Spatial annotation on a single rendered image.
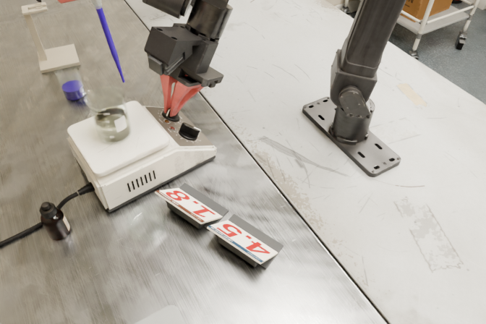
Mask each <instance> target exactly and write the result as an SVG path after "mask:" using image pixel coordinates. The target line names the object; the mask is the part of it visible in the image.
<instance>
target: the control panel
mask: <svg viewBox="0 0 486 324"><path fill-rule="evenodd" d="M146 109H147V110H148V111H149V112H150V113H151V114H152V115H153V117H154V118H155V119H156V120H157V121H158V123H159V124H160V125H161V126H162V127H163V128H164V129H165V130H166V131H167V132H168V134H169V135H170V136H171V137H172V138H173V139H174V141H175V142H176V143H177V144H178V145H179V146H213V144H212V143H211V142H210V141H209V139H208V138H207V137H206V136H205V135H204V134H203V133H202V132H200V133H199V136H198V137H197V139H196V140H193V141H192V140H187V139H184V138H183V137H182V136H181V135H180V134H179V130H180V127H181V125H182V122H185V123H188V124H190V125H192V126H193V127H195V125H194V124H193V123H192V122H191V121H190V120H189V119H188V118H187V117H186V116H185V115H184V114H183V113H182V112H181V111H179V113H178V115H179V117H180V120H179V121H177V122H175V121H169V120H168V119H166V118H164V117H163V115H162V113H163V111H164V108H159V107H147V106H146ZM165 120H168V121H169V123H167V122H165ZM171 127H174V128H175V129H171Z"/></svg>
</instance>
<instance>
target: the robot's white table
mask: <svg viewBox="0 0 486 324"><path fill-rule="evenodd" d="M124 1H125V2H126V3H127V5H128V6H129V7H130V9H131V10H132V11H133V12H134V13H135V14H136V15H137V17H138V18H139V19H140V21H141V22H142V23H143V25H144V26H146V28H147V29H148V30H149V32H150V29H151V27H152V26H154V27H172V26H173V24H174V23H185V24H186V23H187V20H188V17H189V14H190V12H191V10H192V6H191V5H190V6H189V9H188V11H187V13H186V15H185V17H183V16H181V17H180V19H177V18H175V17H173V16H171V15H170V14H167V13H165V12H162V11H161V10H158V9H156V8H154V7H152V6H149V5H147V4H145V3H143V2H142V0H124ZM228 4H229V5H230V6H232V7H233V10H232V13H231V15H230V18H229V20H228V22H227V24H226V27H225V29H224V31H223V34H222V36H221V38H220V40H219V44H218V47H217V49H216V52H215V53H214V56H213V59H212V61H211V63H210V67H212V68H214V69H215V70H217V71H218V72H220V73H221V74H223V75H224V77H223V79H222V81H221V83H218V84H216V86H215V87H214V88H209V87H204V88H203V89H202V90H200V91H199V93H200V94H201V96H202V97H203V98H204V99H205V100H206V101H207V103H208V104H209V105H210V107H211V108H212V109H213V110H214V111H215V112H216V114H217V115H218V116H219V118H220V119H221V120H222V121H223V123H224V124H225V125H226V126H227V127H228V128H229V130H230V131H231V132H232V134H233V135H234V136H235V138H236V139H238V141H239V142H240V143H241V144H242V146H243V147H244V148H245V150H246V151H247V152H248V153H249V154H250V155H251V157H252V158H253V159H254V160H255V162H256V163H257V164H258V166H259V167H260V168H261V169H262V170H263V171H264V173H265V174H266V175H267V176H268V178H269V179H270V180H271V181H272V183H273V184H274V185H275V186H276V187H277V189H278V190H279V191H280V193H281V194H282V195H283V196H284V197H285V198H286V200H287V201H288V202H289V204H290V205H291V206H292V207H293V209H295V211H296V212H297V213H298V214H299V216H300V217H301V218H302V220H303V221H304V222H305V223H306V224H307V225H308V226H309V228H310V229H311V230H312V232H313V233H314V234H315V236H316V237H317V238H318V239H319V240H320V241H321V242H322V244H323V245H324V246H325V248H326V249H327V250H328V251H329V253H331V255H332V256H333V257H334V259H335V260H336V261H337V262H338V264H339V265H340V266H341V267H342V268H343V269H344V271H345V272H346V273H347V275H348V276H349V277H350V279H351V280H352V281H353V282H354V283H355V284H356V285H357V287H358V288H359V290H360V291H361V292H362V293H363V294H364V295H365V296H366V298H367V299H368V300H369V301H370V303H371V304H372V306H373V307H374V308H375V309H376V310H377V311H378V312H379V314H380V315H381V316H382V318H383V319H384V320H385V321H386V322H387V324H486V105H485V104H484V103H483V102H481V101H479V100H478V99H476V98H475V97H474V96H472V95H470V94H468V93H467V92H466V91H464V90H462V89H461V88H460V87H458V86H457V85H454V84H453V83H452V82H450V81H449V80H447V79H446V78H444V77H443V76H441V75H439V74H438V73H437V72H435V71H433V70H432V69H431V68H429V67H427V66H425V65H424V64H423V63H421V62H420V61H418V60H416V59H415V58H413V57H412V56H410V55H408V54H407V53H405V52H404V51H402V50H401V49H400V48H398V47H396V46H395V45H393V44H392V43H390V42H389V41H388V42H387V45H386V47H385V49H384V52H383V56H382V59H381V62H380V66H379V67H378V70H377V77H378V81H377V83H376V85H375V87H374V89H373V91H372V94H371V96H370V99H371V100H372V101H373V103H374V104H375V110H374V113H373V115H372V119H371V122H370V126H369V128H370V131H371V132H372V133H373V134H374V135H375V136H377V137H378V138H379V139H380V140H381V141H383V142H384V143H385V144H386V145H387V146H388V147H389V148H390V149H391V150H393V151H394V152H395V153H396V154H397V155H399V156H400V157H401V162H400V164H399V165H398V166H396V167H394V168H392V169H391V170H389V171H387V172H385V173H383V174H381V175H379V176H377V177H369V176H368V175H366V173H365V172H363V170H361V168H360V167H358V165H357V164H355V162H353V161H352V160H351V159H350V158H349V157H348V156H347V155H346V154H345V153H344V152H343V151H342V150H341V149H340V148H339V147H338V146H337V145H336V144H335V143H334V142H332V141H331V140H330V139H329V138H328V137H327V136H326V135H325V134H324V133H323V132H322V131H321V130H320V129H319V128H318V127H317V126H316V125H315V124H313V123H312V122H311V121H310V120H309V119H308V118H307V117H306V116H305V115H304V114H303V113H302V108H303V106H304V105H306V104H308V103H311V102H313V101H316V100H319V99H321V98H324V97H327V96H328V97H330V85H331V64H332V63H333V60H334V58H335V55H336V52H337V50H338V49H341V48H342V46H343V44H344V41H345V39H346V38H347V36H348V34H349V31H350V29H351V26H352V23H353V21H354V19H353V18H352V17H350V16H349V15H347V14H346V13H344V12H342V11H341V10H340V9H338V8H336V7H335V6H334V5H332V4H330V3H328V2H327V1H326V0H229V2H228Z"/></svg>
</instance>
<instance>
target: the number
mask: <svg viewBox="0 0 486 324"><path fill-rule="evenodd" d="M213 227H214V228H215V229H217V230H219V231H220V232H221V233H223V234H225V235H226V236H227V237H229V238H230V239H232V240H234V241H235V242H236V243H238V244H240V245H241V246H243V247H244V248H245V249H247V250H249V251H250V252H251V253H252V254H254V255H256V256H257V257H259V258H260V259H261V260H263V259H265V258H266V257H268V256H269V255H272V254H273V253H274V251H273V250H271V249H269V248H268V247H266V246H265V245H263V244H261V243H260V242H259V241H257V240H256V239H254V238H252V237H251V236H249V235H248V234H246V233H244V232H243V231H242V230H240V229H238V228H237V227H235V226H234V225H232V224H231V223H229V222H228V221H227V222H224V223H220V224H217V225H215V226H213Z"/></svg>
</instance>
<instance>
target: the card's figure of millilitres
mask: <svg viewBox="0 0 486 324"><path fill-rule="evenodd" d="M161 192H162V193H164V194H165V195H167V196H168V197H170V198H171V199H172V200H174V201H176V202H177V203H179V204H180V205H182V206H183V207H185V208H186V209H187V210H189V211H191V212H192V213H194V214H195V215H196V216H198V217H199V218H201V219H203V220H206V219H209V218H214V217H217V216H219V215H217V214H216V213H214V212H213V211H211V210H210V209H208V208H207V207H205V206H204V205H202V204H200V203H199V202H198V201H196V200H194V199H193V198H191V197H190V196H188V195H186V194H185V193H183V192H182V191H181V190H179V189H170V190H164V191H161Z"/></svg>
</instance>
